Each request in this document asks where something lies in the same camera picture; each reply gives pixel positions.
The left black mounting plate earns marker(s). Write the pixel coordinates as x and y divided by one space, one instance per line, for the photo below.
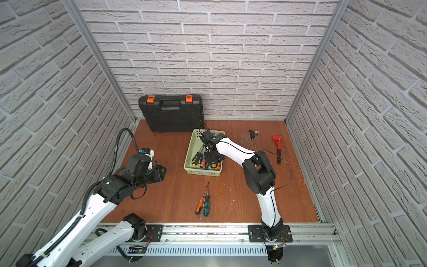
152 232

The black plastic tool case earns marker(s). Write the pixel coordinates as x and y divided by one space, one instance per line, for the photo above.
172 113

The small black metal part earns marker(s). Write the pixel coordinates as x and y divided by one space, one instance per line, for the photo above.
253 134

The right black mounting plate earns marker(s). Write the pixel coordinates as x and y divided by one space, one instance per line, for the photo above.
279 233

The red pipe wrench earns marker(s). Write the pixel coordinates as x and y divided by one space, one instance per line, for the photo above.
277 140

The pink handled screwdriver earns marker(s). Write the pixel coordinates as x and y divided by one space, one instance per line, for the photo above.
202 163

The small green black screwdriver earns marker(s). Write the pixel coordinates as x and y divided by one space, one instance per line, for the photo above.
206 209

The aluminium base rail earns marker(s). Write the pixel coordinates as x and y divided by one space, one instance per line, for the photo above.
240 234

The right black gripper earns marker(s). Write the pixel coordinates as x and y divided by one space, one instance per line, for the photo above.
209 160

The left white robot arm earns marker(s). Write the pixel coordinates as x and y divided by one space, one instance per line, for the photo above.
67 248

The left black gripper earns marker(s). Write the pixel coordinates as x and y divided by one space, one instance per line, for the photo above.
155 173

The light green perforated bin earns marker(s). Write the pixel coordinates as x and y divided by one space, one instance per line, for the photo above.
194 146

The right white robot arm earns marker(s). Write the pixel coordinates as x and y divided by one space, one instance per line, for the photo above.
259 176

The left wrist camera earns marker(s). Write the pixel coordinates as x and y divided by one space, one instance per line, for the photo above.
149 153

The black mounting plate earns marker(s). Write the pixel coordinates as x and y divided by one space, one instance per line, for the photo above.
279 233
152 232

